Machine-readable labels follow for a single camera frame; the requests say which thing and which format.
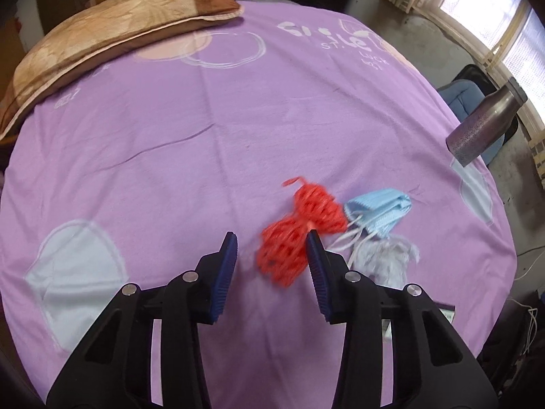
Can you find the red foam net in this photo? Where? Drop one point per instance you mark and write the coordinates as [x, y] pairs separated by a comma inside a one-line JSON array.
[[285, 243]]

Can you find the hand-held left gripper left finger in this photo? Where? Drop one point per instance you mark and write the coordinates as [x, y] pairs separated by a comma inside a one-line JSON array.
[[221, 281]]

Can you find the brown satin pillow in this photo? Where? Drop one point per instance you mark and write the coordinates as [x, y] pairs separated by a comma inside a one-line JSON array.
[[106, 34]]

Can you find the grey wrapper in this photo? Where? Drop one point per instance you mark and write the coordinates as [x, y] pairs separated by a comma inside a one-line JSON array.
[[383, 260]]

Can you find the blue face mask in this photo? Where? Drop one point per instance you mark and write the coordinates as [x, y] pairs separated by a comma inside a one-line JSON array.
[[379, 211]]

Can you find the grey metal bottle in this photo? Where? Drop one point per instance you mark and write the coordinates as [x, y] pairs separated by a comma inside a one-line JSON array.
[[481, 128]]

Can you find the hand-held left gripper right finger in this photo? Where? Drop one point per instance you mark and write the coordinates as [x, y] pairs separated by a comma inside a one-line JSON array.
[[317, 277]]

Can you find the purple printed blanket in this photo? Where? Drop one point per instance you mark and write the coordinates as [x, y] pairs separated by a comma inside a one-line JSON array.
[[213, 136]]

